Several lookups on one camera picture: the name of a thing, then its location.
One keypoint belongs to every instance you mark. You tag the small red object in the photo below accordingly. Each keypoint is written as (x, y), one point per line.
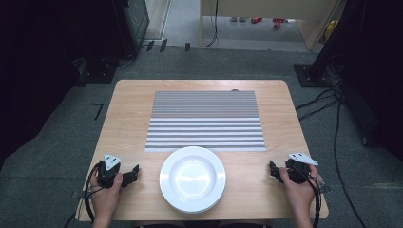
(256, 20)

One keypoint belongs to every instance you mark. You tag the light wooden desk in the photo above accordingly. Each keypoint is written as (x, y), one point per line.
(269, 8)

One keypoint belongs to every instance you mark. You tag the black cabinet with glass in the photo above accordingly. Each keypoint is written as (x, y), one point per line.
(133, 25)

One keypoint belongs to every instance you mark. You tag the yellow object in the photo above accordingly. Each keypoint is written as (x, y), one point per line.
(330, 30)

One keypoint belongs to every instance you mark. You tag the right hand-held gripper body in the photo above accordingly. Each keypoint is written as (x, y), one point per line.
(297, 172)

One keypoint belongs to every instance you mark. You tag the person's left hand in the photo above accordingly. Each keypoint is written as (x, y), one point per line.
(104, 199)

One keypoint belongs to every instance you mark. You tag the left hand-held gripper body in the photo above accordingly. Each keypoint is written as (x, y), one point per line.
(106, 177)

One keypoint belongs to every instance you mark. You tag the grey striped placemat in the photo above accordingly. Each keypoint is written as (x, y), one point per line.
(205, 120)

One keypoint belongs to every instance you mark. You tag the black square stand base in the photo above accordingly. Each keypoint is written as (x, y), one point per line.
(309, 77)

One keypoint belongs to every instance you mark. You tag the person's right hand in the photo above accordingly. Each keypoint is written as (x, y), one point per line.
(301, 196)

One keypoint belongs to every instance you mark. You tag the dark curtain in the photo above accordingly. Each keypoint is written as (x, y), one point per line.
(377, 69)
(38, 79)

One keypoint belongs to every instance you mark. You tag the red tool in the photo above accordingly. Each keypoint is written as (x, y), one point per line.
(278, 22)

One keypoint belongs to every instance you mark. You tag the black flat stand base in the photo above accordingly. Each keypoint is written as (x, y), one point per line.
(96, 72)

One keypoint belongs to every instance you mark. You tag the white round plate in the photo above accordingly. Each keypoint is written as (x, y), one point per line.
(192, 180)

